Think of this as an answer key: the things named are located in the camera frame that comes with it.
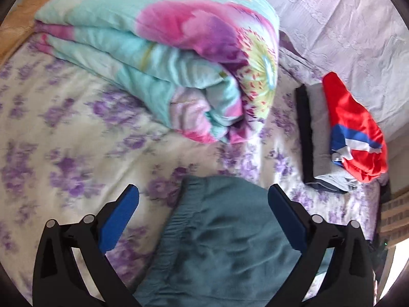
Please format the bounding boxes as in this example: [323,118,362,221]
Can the orange patterned cloth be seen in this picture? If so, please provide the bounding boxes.
[0,0,96,64]

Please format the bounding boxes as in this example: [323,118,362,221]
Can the purple floral bed sheet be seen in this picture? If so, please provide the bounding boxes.
[0,35,384,307]

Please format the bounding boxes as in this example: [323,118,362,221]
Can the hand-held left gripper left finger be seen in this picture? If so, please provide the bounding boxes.
[32,184,141,307]

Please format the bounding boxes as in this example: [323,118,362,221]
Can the lavender lace bed cover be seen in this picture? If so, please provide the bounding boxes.
[246,0,409,154]

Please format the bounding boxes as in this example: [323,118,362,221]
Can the teal pants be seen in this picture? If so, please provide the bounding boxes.
[132,175,333,307]

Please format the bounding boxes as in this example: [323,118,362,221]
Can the folded light blue garment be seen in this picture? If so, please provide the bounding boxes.
[307,163,360,194]

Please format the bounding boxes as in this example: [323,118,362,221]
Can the folded grey garment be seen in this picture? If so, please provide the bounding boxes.
[307,85,336,180]

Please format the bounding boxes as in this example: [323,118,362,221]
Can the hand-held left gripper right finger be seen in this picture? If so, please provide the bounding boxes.
[268,184,375,307]

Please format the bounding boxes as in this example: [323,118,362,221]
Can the folded floral quilt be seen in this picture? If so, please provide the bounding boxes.
[33,0,281,144]

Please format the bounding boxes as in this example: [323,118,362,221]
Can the red garment with blue stripes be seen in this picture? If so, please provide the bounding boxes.
[322,72,389,183]

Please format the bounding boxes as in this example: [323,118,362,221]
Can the folded black garment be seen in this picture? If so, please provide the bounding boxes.
[294,84,317,184]

